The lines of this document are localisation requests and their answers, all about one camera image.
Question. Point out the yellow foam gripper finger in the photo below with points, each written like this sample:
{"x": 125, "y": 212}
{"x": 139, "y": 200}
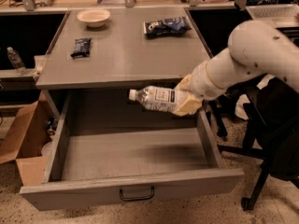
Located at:
{"x": 186, "y": 103}
{"x": 184, "y": 84}

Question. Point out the blue label plastic bottle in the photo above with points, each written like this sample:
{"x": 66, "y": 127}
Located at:
{"x": 158, "y": 98}

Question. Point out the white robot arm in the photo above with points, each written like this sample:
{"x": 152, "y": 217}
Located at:
{"x": 254, "y": 48}

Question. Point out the grey cabinet counter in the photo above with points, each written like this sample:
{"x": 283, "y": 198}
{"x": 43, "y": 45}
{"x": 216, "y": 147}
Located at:
{"x": 120, "y": 53}

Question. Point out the grey open top drawer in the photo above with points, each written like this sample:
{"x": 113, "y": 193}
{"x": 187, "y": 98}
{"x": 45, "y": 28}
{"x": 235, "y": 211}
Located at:
{"x": 105, "y": 143}

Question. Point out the clear water bottle on shelf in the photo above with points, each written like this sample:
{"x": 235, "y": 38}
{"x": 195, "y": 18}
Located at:
{"x": 16, "y": 61}

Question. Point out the blue chip bag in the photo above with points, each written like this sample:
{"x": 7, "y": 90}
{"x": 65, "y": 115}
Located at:
{"x": 166, "y": 27}

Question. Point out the black office chair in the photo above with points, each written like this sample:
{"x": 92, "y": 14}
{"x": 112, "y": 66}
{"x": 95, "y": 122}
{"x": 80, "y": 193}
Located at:
{"x": 272, "y": 135}

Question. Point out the small dark blue snack packet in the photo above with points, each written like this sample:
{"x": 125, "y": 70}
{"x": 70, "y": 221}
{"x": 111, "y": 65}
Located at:
{"x": 82, "y": 48}

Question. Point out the white ceramic bowl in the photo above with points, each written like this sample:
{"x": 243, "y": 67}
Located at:
{"x": 93, "y": 18}

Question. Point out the silver laptop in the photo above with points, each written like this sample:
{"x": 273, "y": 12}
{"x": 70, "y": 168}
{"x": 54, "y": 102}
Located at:
{"x": 276, "y": 15}

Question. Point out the brown cardboard box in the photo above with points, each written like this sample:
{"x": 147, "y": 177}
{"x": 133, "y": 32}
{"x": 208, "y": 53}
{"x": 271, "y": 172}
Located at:
{"x": 25, "y": 139}

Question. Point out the black drawer handle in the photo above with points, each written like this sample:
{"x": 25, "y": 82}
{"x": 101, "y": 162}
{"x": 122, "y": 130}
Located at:
{"x": 134, "y": 194}

